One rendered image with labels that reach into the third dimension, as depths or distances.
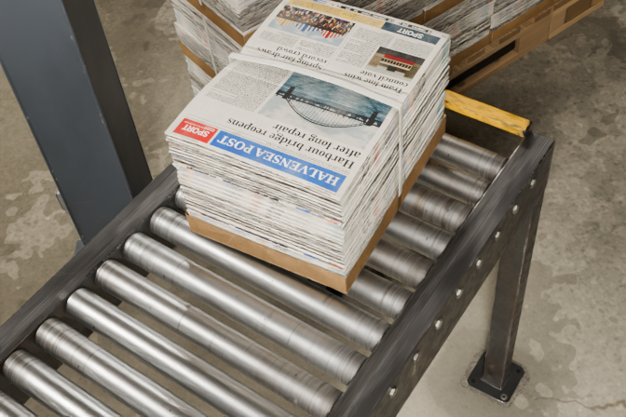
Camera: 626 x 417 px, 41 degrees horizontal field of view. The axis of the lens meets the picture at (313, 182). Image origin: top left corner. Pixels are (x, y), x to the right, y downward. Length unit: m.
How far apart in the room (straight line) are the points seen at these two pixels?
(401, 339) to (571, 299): 1.10
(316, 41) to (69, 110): 0.86
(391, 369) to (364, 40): 0.50
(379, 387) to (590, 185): 1.46
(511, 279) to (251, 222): 0.67
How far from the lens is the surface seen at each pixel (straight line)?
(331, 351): 1.22
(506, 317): 1.85
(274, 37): 1.33
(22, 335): 1.34
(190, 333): 1.28
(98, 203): 2.26
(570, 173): 2.55
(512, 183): 1.41
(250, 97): 1.23
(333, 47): 1.30
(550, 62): 2.91
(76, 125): 2.06
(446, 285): 1.28
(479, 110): 1.50
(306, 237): 1.21
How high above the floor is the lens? 1.85
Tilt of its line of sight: 48 degrees down
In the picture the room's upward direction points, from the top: 7 degrees counter-clockwise
